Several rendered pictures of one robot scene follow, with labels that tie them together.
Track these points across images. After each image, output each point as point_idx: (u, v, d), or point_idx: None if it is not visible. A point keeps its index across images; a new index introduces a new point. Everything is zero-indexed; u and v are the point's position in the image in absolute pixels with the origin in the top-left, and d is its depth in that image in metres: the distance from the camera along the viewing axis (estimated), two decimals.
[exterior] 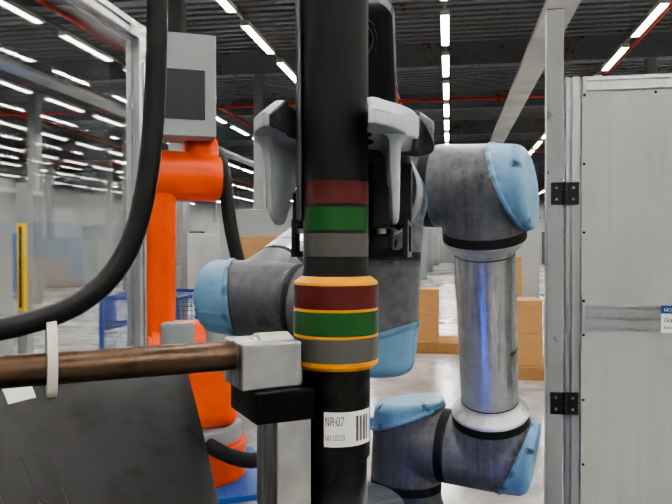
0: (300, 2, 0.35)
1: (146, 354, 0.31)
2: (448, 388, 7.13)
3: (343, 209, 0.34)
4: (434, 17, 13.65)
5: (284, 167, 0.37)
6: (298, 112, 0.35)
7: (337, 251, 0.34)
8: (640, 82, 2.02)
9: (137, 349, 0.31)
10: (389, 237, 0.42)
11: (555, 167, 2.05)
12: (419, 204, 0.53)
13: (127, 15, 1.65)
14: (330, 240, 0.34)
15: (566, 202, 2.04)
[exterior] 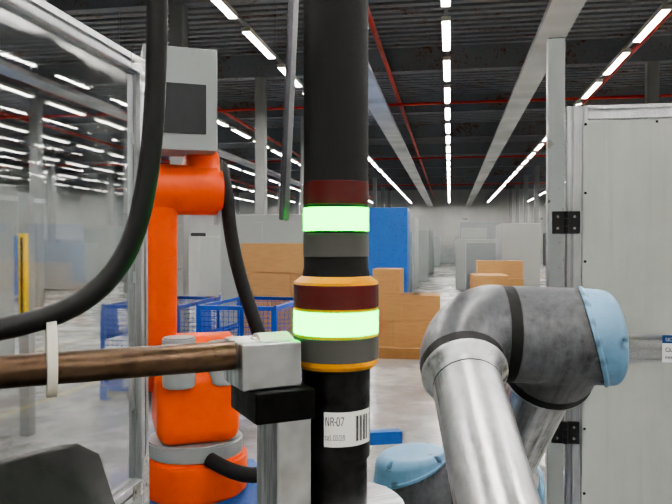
0: (293, 3, 0.35)
1: (146, 354, 0.31)
2: None
3: (343, 209, 0.34)
4: (435, 21, 13.65)
5: None
6: (286, 112, 0.35)
7: (337, 251, 0.34)
8: (641, 111, 2.01)
9: (137, 349, 0.31)
10: None
11: (556, 196, 2.05)
12: None
13: (128, 51, 1.65)
14: (330, 240, 0.34)
15: (567, 231, 2.03)
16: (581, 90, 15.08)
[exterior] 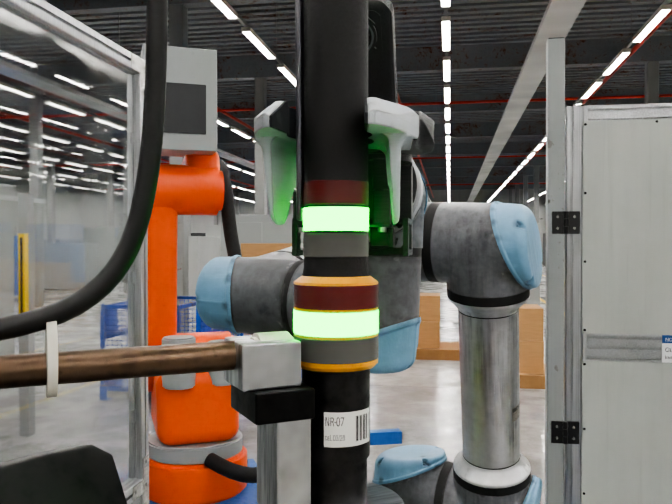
0: (300, 2, 0.35)
1: (146, 354, 0.31)
2: (449, 396, 7.13)
3: (343, 209, 0.34)
4: (435, 21, 13.65)
5: (284, 167, 0.37)
6: (299, 112, 0.35)
7: (337, 251, 0.34)
8: (641, 111, 2.01)
9: (137, 349, 0.31)
10: (389, 235, 0.42)
11: (556, 196, 2.05)
12: (419, 201, 0.53)
13: (128, 51, 1.65)
14: (330, 240, 0.34)
15: (567, 231, 2.04)
16: (581, 90, 15.08)
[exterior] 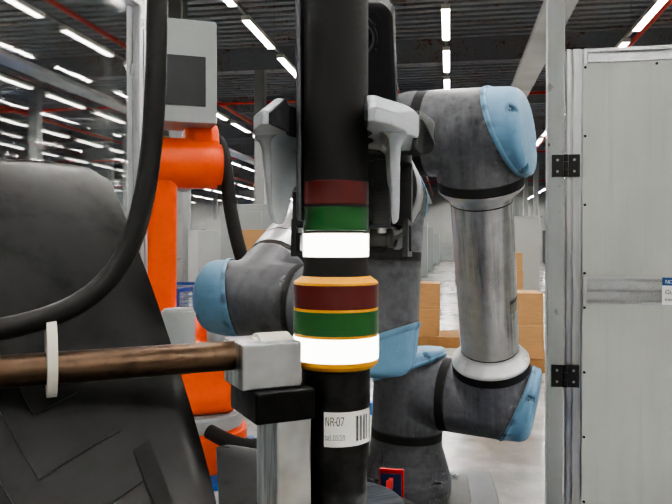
0: (300, 3, 0.35)
1: (146, 354, 0.31)
2: None
3: (343, 209, 0.34)
4: (435, 12, 13.65)
5: (284, 166, 0.37)
6: (299, 112, 0.35)
7: (337, 251, 0.34)
8: (641, 53, 2.01)
9: (137, 349, 0.31)
10: (389, 236, 0.41)
11: (556, 139, 2.05)
12: (419, 204, 0.53)
13: None
14: (330, 240, 0.34)
15: (567, 174, 2.03)
16: None
